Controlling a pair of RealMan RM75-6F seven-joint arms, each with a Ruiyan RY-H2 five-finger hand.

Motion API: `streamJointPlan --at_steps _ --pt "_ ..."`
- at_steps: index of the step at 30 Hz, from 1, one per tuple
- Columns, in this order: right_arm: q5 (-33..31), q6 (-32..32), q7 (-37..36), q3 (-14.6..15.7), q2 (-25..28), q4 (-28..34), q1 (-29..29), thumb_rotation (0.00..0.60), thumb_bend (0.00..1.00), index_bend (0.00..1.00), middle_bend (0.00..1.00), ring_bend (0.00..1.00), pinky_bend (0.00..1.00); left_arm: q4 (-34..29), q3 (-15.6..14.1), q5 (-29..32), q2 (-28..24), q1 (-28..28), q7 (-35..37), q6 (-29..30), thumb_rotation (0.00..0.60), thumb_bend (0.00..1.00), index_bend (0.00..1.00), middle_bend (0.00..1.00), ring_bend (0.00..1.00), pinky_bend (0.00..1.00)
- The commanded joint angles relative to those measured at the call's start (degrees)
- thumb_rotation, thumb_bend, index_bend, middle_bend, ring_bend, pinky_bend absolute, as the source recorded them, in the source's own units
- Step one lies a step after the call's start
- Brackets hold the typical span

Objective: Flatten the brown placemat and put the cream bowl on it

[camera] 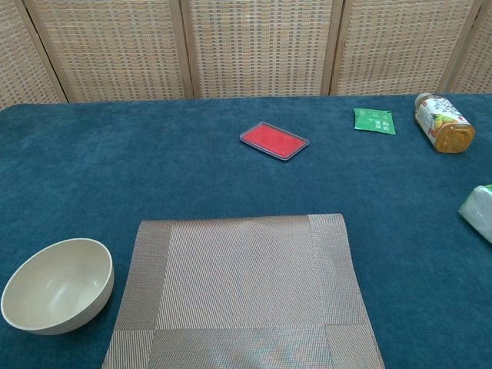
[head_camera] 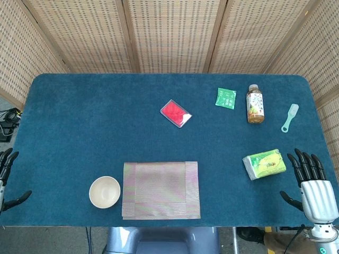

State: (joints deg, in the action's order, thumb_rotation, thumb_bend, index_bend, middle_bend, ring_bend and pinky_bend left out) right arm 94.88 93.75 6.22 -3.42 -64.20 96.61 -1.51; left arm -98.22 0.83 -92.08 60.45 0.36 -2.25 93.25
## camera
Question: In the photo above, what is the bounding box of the brown woven placemat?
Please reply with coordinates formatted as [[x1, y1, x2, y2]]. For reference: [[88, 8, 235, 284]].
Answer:
[[101, 213, 386, 369]]

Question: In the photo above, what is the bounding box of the green sachet packet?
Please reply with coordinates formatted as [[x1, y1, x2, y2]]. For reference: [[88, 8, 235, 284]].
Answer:
[[353, 108, 397, 135]]

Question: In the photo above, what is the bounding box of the red ink pad clear case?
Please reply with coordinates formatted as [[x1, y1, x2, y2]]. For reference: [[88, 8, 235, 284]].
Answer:
[[239, 120, 311, 163]]

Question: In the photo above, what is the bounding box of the orange juice bottle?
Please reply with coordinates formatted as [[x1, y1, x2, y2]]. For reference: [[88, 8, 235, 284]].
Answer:
[[414, 92, 477, 155]]

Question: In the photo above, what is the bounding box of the cream round bowl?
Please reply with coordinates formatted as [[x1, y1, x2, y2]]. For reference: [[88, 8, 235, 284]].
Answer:
[[0, 238, 115, 336]]

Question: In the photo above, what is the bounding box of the green white tissue pack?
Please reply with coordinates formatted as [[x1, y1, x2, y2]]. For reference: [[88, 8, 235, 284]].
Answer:
[[457, 183, 492, 244]]

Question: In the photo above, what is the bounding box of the woven bamboo folding screen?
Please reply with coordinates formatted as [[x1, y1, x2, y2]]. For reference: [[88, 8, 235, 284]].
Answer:
[[0, 0, 492, 111]]

